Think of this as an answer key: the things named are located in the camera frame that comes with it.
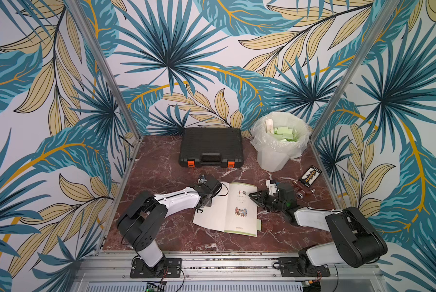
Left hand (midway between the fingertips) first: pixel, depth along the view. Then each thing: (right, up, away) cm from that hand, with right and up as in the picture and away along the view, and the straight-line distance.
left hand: (200, 200), depth 91 cm
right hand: (+24, +3, -3) cm, 25 cm away
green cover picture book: (+16, -4, -3) cm, 17 cm away
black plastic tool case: (+5, +27, +23) cm, 36 cm away
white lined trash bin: (+37, +22, 0) cm, 43 cm away
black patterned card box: (+60, +11, +10) cm, 62 cm away
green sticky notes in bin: (+42, +34, +5) cm, 54 cm away
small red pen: (+50, +8, +7) cm, 51 cm away
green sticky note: (+28, -10, -5) cm, 30 cm away
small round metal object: (+50, +2, +1) cm, 50 cm away
